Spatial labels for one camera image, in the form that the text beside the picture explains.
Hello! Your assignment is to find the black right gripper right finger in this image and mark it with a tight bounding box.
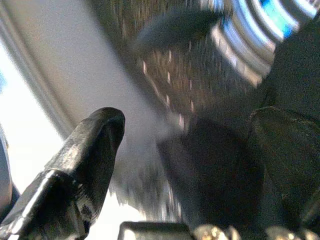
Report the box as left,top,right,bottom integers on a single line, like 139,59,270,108
249,106,320,227

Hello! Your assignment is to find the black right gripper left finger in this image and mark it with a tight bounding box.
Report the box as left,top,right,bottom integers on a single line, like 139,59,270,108
0,106,126,240

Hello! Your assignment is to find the front-load washing machine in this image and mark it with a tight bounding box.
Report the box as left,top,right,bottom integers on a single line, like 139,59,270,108
0,0,320,240

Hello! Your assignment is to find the grey rubber door gasket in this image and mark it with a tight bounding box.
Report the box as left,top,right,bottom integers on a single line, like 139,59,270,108
0,0,181,143

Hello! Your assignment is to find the perforated steel washer drum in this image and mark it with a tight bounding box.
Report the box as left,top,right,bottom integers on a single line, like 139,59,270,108
92,0,320,133

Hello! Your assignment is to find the black drum paddle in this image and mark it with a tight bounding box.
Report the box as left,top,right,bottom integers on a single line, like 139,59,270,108
134,7,222,52

